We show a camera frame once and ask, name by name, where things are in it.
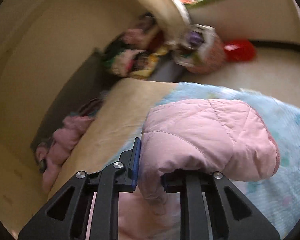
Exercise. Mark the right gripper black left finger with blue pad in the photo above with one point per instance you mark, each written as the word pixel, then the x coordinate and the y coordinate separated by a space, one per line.
pixel 87 204

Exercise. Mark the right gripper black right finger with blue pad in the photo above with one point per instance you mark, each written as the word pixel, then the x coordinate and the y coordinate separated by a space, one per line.
pixel 212 207

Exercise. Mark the light pink quilted jacket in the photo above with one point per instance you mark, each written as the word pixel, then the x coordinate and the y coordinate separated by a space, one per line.
pixel 216 135

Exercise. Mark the bag stuffed with clothes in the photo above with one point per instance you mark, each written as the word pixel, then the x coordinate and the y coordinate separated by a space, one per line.
pixel 200 50

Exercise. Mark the pile of mixed clothes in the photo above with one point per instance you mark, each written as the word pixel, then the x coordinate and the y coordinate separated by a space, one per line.
pixel 136 51

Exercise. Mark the blue Hello Kitty blanket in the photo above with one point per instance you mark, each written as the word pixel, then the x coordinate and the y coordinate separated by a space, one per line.
pixel 278 197

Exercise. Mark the darker pink puffer jacket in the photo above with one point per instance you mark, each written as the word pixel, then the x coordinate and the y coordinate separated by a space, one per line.
pixel 52 152

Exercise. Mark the beige bed mattress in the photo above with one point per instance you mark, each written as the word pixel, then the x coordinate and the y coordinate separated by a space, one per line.
pixel 121 115

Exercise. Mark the dark grey headboard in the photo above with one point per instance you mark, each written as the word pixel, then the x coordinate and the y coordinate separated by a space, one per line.
pixel 89 81

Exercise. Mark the red plastic item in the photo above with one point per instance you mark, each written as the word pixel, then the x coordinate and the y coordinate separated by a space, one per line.
pixel 239 50

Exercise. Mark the cream curtain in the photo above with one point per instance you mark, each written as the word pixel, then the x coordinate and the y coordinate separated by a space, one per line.
pixel 171 15

